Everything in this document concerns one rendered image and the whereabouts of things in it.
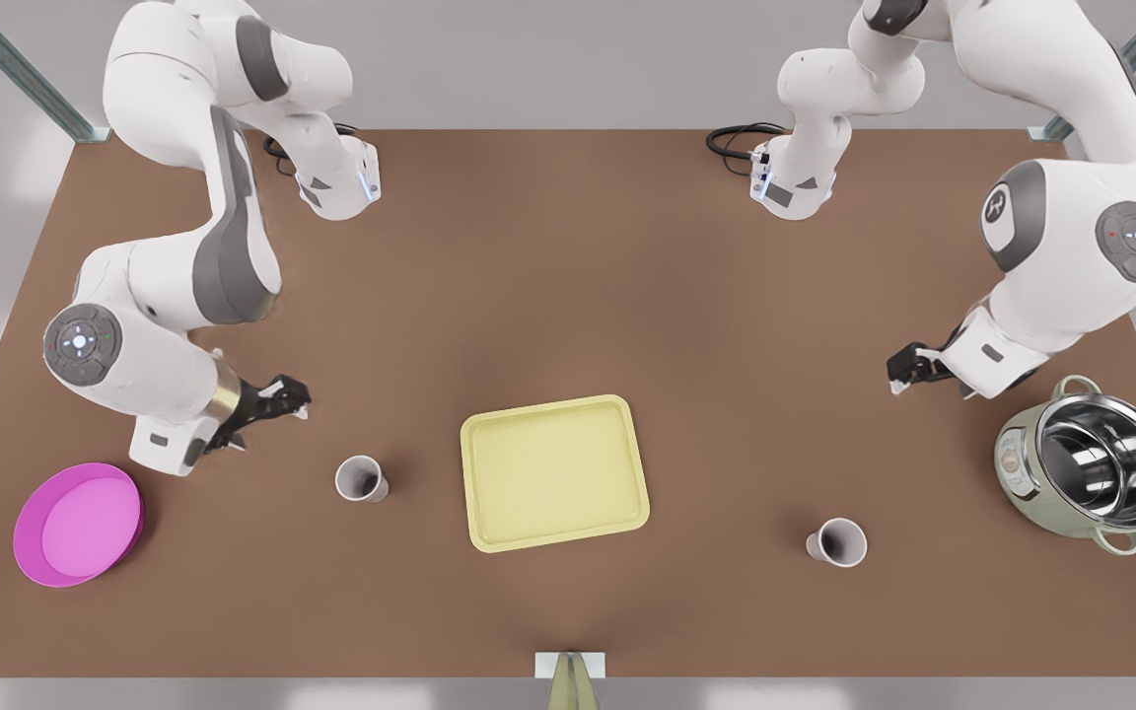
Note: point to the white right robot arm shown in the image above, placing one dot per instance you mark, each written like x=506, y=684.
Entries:
x=159, y=286

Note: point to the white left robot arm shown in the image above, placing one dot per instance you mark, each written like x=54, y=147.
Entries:
x=1071, y=247

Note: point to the white IKEA cup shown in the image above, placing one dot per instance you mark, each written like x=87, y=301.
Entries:
x=363, y=479
x=838, y=542

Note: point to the yellow rectangular tray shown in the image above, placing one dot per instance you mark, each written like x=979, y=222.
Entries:
x=553, y=473

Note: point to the pink round plate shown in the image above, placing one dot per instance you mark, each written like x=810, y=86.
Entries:
x=80, y=525

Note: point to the green steel cooking pot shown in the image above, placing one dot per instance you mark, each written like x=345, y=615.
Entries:
x=1091, y=463

